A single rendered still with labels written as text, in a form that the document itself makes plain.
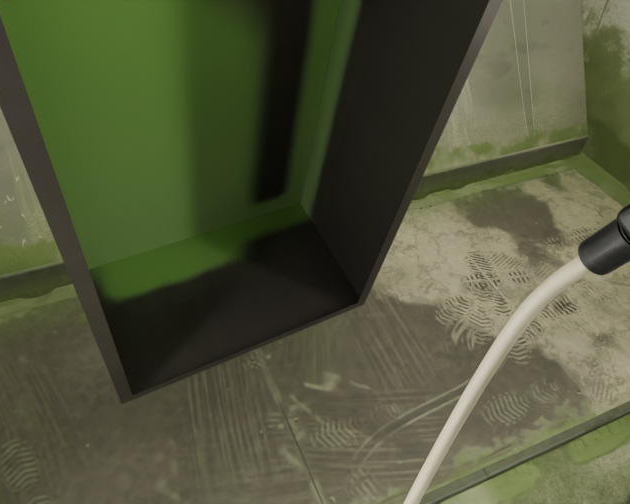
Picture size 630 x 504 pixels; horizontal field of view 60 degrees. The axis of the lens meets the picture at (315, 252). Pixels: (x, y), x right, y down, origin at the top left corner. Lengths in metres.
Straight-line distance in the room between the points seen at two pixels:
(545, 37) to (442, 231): 0.99
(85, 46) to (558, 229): 1.95
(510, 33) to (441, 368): 1.47
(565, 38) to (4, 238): 2.37
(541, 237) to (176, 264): 1.52
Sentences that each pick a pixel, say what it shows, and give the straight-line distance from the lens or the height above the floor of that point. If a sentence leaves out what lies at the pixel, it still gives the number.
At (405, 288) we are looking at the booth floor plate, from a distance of 1.99.
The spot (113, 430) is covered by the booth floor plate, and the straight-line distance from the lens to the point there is 1.70.
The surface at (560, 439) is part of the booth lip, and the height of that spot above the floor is 0.04.
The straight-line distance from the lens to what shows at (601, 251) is 0.44.
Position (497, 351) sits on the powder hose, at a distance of 0.55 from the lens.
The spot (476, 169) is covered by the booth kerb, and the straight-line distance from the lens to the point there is 2.48.
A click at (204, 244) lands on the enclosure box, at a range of 1.41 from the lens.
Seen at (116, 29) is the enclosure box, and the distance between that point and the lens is 0.98.
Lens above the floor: 1.50
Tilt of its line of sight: 45 degrees down
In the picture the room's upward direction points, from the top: 4 degrees clockwise
